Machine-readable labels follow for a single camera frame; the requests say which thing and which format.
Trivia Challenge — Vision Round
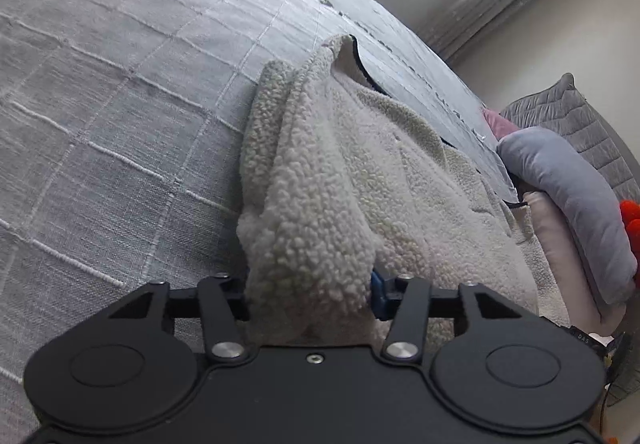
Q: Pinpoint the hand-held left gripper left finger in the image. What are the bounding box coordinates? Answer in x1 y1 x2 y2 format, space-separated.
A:
106 275 248 364

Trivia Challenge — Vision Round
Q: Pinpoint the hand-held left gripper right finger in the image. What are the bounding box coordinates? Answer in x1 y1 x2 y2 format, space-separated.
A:
370 271 522 365

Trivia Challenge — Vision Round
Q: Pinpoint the cream fleece zip jacket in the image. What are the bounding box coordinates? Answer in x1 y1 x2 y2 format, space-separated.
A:
236 34 571 347

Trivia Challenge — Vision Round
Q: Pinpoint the pale pink pillow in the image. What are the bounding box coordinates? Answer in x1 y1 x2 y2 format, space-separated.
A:
522 190 626 337

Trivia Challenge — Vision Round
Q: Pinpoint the red plush toy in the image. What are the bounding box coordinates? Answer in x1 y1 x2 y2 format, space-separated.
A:
619 200 640 247

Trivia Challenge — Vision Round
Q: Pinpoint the small pink pillow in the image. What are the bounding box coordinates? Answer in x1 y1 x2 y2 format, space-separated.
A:
481 108 518 137

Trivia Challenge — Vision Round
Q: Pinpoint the grey checked bedspread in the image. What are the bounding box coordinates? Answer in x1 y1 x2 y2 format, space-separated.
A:
0 0 518 425

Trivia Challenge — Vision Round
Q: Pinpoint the quilted grey pillow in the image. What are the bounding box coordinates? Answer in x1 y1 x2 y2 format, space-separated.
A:
500 73 640 205

